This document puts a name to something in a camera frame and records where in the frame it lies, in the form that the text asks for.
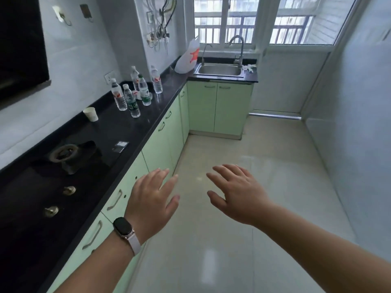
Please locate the grey framed sliding window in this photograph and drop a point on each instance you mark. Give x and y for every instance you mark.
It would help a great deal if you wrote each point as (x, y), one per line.
(226, 21)

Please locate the white smartwatch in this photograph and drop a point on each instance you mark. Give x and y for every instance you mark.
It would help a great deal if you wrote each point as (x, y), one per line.
(123, 228)

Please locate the white paper cup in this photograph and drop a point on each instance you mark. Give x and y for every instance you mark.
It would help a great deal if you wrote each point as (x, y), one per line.
(91, 115)

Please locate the light green sink cupboard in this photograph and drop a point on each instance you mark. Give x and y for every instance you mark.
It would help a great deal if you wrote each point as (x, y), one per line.
(220, 109)

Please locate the person's right forearm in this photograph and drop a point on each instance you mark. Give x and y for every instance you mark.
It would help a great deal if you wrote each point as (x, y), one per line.
(320, 250)

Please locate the green cap water bottle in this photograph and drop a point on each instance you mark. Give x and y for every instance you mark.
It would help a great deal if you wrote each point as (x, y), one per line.
(144, 91)

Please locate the small hob sticker label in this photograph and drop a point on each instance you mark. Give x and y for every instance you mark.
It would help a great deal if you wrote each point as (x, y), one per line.
(120, 147)

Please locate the stainless steel sink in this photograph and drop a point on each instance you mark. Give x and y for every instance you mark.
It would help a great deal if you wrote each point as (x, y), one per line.
(220, 70)

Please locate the chrome threshold pipe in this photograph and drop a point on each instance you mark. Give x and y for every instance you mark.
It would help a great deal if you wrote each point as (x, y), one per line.
(275, 115)

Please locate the black burner pan support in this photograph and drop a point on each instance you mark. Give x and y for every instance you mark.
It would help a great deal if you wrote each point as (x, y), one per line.
(65, 153)

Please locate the small white wall socket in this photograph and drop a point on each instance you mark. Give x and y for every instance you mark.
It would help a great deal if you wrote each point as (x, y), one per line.
(149, 17)

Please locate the person's right hand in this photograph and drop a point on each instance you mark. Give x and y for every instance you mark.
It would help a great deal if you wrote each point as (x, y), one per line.
(244, 201)

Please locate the person's left forearm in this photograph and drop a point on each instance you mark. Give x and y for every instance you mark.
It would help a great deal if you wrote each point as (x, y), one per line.
(97, 271)

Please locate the black glass gas hob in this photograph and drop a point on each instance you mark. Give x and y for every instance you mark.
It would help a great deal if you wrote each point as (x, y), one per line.
(30, 186)

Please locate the white wall power socket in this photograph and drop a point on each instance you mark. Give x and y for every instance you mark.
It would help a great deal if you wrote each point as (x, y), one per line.
(109, 77)

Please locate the white plastic bag orange print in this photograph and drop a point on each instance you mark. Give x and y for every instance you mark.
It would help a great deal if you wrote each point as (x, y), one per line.
(186, 62)

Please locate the small thin faucet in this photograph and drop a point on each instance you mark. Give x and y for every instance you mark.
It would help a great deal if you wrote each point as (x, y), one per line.
(202, 57)

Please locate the black range hood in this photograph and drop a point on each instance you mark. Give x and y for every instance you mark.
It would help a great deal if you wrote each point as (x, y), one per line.
(21, 42)

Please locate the dark metal balcony railing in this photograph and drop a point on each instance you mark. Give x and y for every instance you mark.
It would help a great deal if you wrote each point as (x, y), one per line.
(293, 26)

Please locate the tall chrome faucet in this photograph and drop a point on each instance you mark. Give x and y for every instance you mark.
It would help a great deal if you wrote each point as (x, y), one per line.
(241, 51)

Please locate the person's left hand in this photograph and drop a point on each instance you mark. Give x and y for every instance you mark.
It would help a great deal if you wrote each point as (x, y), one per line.
(149, 207)

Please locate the grey balcony door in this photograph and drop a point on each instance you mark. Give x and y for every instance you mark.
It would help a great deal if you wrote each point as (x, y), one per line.
(284, 82)

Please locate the dark green label water bottle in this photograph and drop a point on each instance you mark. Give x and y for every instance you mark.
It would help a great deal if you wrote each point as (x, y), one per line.
(132, 102)

